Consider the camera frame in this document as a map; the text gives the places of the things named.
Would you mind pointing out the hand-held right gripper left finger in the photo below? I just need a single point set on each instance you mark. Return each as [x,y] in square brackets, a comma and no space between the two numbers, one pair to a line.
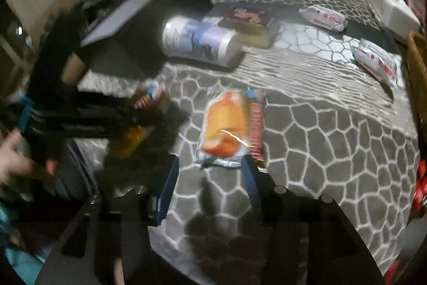
[168,188]

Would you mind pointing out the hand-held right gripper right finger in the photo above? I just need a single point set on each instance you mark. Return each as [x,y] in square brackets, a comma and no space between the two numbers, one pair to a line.
[252,184]

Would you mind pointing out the wicker basket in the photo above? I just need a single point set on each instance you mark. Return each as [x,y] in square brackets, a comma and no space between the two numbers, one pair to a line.
[417,78]

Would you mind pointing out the large orange bread packet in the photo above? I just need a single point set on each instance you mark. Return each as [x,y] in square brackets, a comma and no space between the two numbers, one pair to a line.
[227,124]

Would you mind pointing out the black box with white inside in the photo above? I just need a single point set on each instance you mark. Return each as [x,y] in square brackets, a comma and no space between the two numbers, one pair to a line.
[133,24]

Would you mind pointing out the grey stone-pattern blanket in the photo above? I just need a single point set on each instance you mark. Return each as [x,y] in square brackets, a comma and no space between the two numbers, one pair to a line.
[317,154]

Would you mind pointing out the milk tea cup black lid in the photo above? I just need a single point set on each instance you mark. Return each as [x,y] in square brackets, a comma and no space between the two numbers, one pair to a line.
[200,41]

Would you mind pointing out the gold blue snack packet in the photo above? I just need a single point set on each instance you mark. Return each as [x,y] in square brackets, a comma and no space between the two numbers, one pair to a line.
[155,96]

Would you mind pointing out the person's left hand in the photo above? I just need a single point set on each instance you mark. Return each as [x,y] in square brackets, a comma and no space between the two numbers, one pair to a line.
[16,161]

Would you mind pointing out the white tissue box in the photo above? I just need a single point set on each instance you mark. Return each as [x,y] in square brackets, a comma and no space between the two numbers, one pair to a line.
[395,11]

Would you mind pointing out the red wrappers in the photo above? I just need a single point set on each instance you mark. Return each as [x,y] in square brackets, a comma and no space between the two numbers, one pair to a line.
[421,188]

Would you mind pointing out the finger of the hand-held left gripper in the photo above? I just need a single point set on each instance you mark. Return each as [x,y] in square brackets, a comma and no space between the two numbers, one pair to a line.
[100,130]
[106,106]

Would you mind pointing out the white red snack packet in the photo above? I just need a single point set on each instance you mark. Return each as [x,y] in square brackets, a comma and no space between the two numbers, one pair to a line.
[377,63]
[322,18]

